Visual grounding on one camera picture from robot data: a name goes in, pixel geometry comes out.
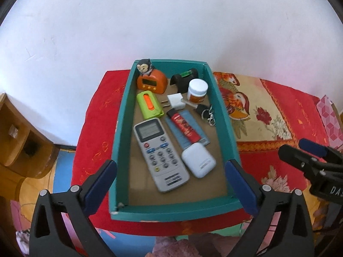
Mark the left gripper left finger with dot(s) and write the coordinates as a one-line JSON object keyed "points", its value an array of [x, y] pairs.
{"points": [[49, 235]]}

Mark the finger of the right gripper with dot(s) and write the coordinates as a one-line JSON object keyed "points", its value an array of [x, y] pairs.
{"points": [[301, 161], [327, 153]]}

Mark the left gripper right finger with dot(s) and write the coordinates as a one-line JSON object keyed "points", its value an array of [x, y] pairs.
{"points": [[281, 224]]}

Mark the white earbuds case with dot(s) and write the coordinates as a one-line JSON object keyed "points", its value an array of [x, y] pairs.
{"points": [[198, 159]]}

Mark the bunch of keys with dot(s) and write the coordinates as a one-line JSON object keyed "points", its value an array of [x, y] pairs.
{"points": [[205, 112]]}

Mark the blue id card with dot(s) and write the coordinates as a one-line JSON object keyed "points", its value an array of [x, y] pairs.
{"points": [[180, 138]]}

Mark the white orange pill bottle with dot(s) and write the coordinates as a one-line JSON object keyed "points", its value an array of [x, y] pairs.
{"points": [[197, 90]]}

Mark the white air conditioner remote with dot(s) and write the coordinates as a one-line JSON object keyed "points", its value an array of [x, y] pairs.
{"points": [[165, 165]]}

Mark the white usb wall charger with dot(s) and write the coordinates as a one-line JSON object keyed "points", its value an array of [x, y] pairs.
{"points": [[174, 101]]}

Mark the black curved device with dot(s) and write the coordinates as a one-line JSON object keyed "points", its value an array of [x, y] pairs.
{"points": [[181, 80]]}

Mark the green orange utility cutter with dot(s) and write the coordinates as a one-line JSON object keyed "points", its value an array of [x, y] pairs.
{"points": [[149, 105]]}

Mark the orange digital timer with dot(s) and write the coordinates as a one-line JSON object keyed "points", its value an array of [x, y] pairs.
{"points": [[156, 82]]}

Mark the monkey cartoon figurine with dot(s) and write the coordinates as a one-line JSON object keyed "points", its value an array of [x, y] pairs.
{"points": [[145, 67]]}

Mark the pink patterned gift bag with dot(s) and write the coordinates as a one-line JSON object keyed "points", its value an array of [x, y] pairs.
{"points": [[331, 121]]}

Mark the wooden bedside cabinet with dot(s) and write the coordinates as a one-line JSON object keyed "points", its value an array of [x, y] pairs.
{"points": [[25, 152]]}

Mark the pink fluffy blanket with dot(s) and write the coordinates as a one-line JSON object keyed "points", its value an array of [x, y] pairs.
{"points": [[207, 244]]}

